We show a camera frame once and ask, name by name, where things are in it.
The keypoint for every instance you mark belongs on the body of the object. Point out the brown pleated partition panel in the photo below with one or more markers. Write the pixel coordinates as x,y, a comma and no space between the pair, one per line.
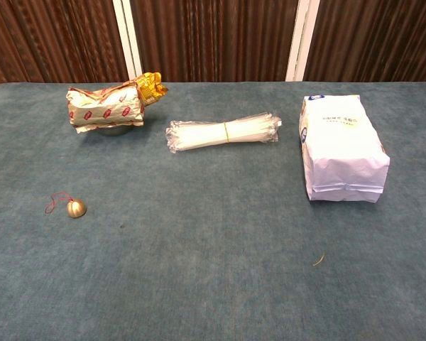
57,39
376,39
213,39

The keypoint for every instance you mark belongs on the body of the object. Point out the yellow rubber band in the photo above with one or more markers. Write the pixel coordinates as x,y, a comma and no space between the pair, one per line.
227,133

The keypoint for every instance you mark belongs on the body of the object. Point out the small metal bowl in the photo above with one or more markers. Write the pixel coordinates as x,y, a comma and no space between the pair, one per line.
115,132

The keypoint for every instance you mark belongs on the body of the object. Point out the blue-green felt table mat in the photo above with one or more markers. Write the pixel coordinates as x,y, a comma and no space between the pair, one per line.
199,231

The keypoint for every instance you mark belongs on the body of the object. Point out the white partition post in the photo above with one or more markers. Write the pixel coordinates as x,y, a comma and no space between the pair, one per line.
128,39
301,39

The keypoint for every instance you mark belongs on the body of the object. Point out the small yellowish straw scrap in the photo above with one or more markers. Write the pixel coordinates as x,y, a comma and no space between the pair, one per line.
318,262

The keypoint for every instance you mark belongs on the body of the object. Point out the crumpled gold foil wrapper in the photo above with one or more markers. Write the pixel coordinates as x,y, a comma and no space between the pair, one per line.
151,87

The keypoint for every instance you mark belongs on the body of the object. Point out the bundle of wrapped white straws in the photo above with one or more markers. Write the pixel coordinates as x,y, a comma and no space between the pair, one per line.
199,135

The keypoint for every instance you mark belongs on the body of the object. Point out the white paper bag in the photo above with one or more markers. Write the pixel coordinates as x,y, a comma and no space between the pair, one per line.
341,149

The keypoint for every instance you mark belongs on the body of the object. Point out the white red printed snack package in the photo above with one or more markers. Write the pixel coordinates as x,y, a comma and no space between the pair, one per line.
103,110

